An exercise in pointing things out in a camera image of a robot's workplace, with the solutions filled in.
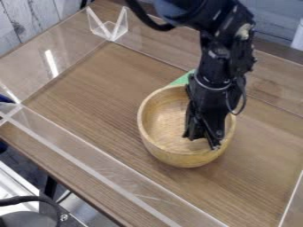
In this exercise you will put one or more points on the light wooden bowl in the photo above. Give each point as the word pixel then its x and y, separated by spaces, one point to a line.
pixel 160 122

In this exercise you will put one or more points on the green rectangular block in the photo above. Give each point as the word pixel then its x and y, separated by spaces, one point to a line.
pixel 183 80

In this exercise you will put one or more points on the black metal bracket with screw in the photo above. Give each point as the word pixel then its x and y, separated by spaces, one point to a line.
pixel 57 217

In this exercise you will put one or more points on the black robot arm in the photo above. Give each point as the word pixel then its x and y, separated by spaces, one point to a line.
pixel 216 85

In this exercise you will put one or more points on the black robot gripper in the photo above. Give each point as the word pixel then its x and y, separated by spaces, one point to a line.
pixel 208 107

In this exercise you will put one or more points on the black table leg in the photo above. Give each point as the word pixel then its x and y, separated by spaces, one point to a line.
pixel 51 187

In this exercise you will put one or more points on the clear acrylic tray enclosure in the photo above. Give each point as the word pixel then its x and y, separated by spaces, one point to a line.
pixel 96 116

